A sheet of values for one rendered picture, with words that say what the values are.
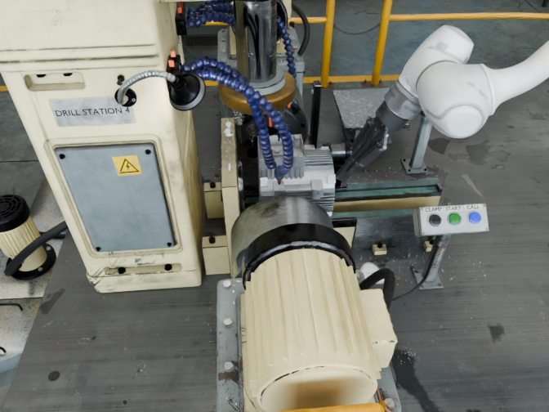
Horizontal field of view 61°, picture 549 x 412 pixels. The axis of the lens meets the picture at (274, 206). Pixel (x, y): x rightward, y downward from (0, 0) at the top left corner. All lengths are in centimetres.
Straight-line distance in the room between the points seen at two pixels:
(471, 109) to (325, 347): 53
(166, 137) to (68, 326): 62
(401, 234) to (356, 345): 84
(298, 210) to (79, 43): 54
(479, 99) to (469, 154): 99
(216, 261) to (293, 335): 74
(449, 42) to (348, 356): 71
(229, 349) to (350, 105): 124
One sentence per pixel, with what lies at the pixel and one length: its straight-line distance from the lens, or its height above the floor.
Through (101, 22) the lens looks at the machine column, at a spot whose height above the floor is 156.
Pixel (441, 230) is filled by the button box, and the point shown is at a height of 105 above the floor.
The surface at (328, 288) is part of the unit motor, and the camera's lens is 67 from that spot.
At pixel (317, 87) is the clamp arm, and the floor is 124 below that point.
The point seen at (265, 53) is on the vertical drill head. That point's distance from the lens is 106.
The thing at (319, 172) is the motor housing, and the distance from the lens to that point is 126.
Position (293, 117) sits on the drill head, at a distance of 145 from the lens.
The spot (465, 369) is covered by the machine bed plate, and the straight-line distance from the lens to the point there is 130.
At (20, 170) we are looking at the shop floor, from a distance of 338.
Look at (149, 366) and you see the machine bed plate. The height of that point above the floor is 80.
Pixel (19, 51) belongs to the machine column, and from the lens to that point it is 97.
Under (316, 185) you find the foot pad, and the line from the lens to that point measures 123.
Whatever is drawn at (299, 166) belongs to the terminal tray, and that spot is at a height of 111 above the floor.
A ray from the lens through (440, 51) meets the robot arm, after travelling 109.
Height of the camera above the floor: 188
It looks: 44 degrees down
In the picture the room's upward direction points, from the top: straight up
